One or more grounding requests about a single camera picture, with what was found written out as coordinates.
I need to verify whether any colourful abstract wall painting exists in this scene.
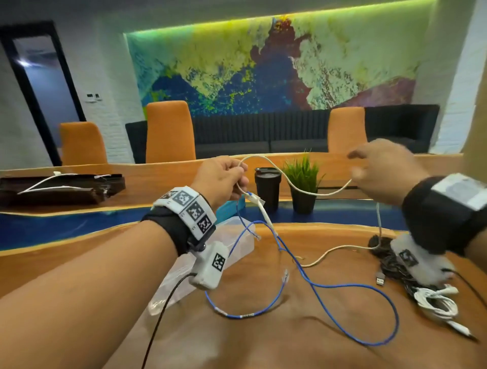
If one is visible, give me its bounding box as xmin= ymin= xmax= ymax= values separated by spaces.
xmin=125 ymin=2 xmax=436 ymax=117

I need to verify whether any orange chair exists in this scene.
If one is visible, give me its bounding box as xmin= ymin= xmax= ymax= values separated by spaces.
xmin=327 ymin=107 xmax=368 ymax=154
xmin=146 ymin=100 xmax=197 ymax=164
xmin=59 ymin=121 xmax=109 ymax=166

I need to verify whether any clear plastic container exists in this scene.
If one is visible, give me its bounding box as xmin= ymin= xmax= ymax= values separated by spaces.
xmin=146 ymin=218 xmax=255 ymax=316

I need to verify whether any teal cylindrical speaker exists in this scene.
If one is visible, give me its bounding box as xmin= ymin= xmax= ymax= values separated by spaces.
xmin=215 ymin=199 xmax=246 ymax=225

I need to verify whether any blue network cable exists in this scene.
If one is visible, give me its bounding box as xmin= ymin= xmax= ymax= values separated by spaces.
xmin=204 ymin=197 xmax=400 ymax=347

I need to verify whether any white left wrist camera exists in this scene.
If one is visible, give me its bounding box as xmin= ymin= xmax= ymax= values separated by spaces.
xmin=189 ymin=241 xmax=230 ymax=291

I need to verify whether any black left camera cord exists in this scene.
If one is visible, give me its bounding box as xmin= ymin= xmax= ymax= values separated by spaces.
xmin=141 ymin=272 xmax=198 ymax=369

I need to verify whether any black travel mug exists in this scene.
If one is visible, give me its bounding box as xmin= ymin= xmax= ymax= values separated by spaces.
xmin=254 ymin=167 xmax=282 ymax=212

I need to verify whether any black sofa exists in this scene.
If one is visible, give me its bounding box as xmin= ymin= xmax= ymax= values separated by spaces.
xmin=125 ymin=104 xmax=440 ymax=164

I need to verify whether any thin beige cable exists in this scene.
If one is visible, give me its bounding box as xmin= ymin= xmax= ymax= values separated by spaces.
xmin=235 ymin=155 xmax=383 ymax=269

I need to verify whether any wooden table with blue inlay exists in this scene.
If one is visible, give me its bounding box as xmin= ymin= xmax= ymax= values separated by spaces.
xmin=0 ymin=152 xmax=487 ymax=369

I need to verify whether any person's right hand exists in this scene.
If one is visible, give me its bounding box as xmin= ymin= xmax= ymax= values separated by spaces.
xmin=346 ymin=138 xmax=431 ymax=207

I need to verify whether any black left wristband with markers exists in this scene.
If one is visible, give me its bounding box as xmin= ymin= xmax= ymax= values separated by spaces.
xmin=141 ymin=185 xmax=218 ymax=256

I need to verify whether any long cream white cable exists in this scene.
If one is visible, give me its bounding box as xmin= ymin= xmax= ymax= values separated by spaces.
xmin=412 ymin=287 xmax=459 ymax=321

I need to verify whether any black right camera cord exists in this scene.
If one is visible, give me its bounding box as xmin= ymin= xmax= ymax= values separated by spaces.
xmin=441 ymin=268 xmax=487 ymax=305

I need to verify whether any black camera cord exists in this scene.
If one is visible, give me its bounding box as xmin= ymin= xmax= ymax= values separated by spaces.
xmin=141 ymin=272 xmax=198 ymax=369
xmin=441 ymin=268 xmax=487 ymax=305

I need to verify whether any dark framed glass door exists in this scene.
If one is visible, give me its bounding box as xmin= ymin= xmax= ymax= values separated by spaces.
xmin=0 ymin=21 xmax=86 ymax=167

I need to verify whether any green potted plant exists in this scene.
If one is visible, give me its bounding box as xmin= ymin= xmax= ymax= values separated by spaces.
xmin=283 ymin=152 xmax=325 ymax=215

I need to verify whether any person's left hand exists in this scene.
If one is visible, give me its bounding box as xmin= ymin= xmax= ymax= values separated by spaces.
xmin=190 ymin=156 xmax=250 ymax=212

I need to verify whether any person's left forearm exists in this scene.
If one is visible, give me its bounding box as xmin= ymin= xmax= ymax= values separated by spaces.
xmin=0 ymin=220 xmax=179 ymax=369

